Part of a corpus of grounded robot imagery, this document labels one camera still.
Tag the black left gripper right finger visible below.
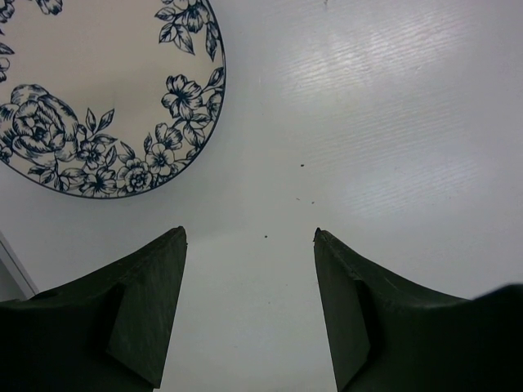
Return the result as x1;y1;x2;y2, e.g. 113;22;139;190
314;229;522;391

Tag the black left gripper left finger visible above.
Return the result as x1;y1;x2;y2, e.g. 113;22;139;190
1;227;187;391

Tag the blue floral plate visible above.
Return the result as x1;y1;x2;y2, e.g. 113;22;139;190
1;1;226;199

